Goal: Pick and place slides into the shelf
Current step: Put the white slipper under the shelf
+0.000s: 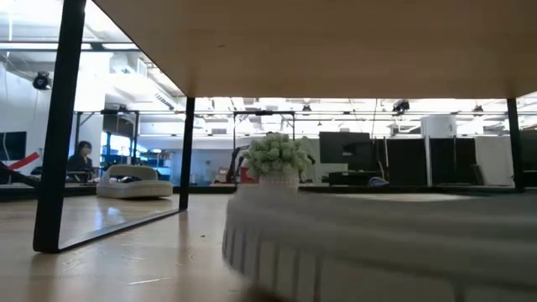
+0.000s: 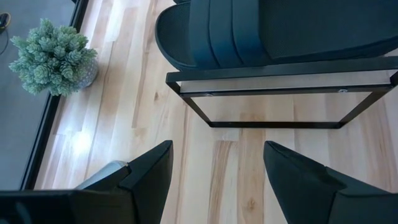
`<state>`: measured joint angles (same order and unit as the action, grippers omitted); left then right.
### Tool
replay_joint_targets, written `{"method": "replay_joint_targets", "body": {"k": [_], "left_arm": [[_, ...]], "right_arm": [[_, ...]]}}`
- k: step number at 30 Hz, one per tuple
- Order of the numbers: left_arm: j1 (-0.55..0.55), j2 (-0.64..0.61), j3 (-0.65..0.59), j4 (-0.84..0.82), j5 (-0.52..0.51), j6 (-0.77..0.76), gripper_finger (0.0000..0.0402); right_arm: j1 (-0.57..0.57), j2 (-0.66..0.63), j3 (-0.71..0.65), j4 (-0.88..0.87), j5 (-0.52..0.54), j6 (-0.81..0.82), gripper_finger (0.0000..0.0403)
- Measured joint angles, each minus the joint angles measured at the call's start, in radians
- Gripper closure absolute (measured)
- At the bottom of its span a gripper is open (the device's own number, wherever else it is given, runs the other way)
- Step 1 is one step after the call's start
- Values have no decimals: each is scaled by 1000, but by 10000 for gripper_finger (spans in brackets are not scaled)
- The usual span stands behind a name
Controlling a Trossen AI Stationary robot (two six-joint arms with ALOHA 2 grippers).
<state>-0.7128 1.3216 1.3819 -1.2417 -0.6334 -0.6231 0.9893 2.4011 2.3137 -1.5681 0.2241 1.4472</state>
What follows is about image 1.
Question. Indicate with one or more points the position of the green plant in white pot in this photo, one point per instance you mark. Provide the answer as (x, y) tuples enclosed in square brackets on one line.
[(274, 155)]

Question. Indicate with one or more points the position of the grey rubber slide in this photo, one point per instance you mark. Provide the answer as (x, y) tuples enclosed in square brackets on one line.
[(134, 189), (377, 251)]

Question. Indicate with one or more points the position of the black aluminium table frame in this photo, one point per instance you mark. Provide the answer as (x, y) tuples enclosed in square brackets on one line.
[(335, 189)]

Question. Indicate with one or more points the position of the black gantry frame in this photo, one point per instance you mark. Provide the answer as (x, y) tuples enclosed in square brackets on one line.
[(119, 123), (263, 112)]

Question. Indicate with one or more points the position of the white cylinder tank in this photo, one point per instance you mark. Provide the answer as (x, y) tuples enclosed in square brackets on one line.
[(438, 126)]

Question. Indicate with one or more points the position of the red diagonal bar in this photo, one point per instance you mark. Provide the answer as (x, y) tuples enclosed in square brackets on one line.
[(25, 160)]

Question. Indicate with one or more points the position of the wooden shelf with black legs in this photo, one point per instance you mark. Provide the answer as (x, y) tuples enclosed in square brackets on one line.
[(335, 50)]

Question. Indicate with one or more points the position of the black partition panel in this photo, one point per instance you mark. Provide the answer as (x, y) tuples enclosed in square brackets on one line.
[(344, 147), (406, 161), (453, 161)]

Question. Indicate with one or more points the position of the black wall screen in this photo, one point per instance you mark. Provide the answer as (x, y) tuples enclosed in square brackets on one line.
[(12, 146)]

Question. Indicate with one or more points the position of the person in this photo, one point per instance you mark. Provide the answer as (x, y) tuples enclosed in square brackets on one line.
[(80, 161)]

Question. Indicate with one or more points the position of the black ceiling-mounted device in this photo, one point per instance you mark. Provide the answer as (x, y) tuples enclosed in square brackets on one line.
[(42, 81)]

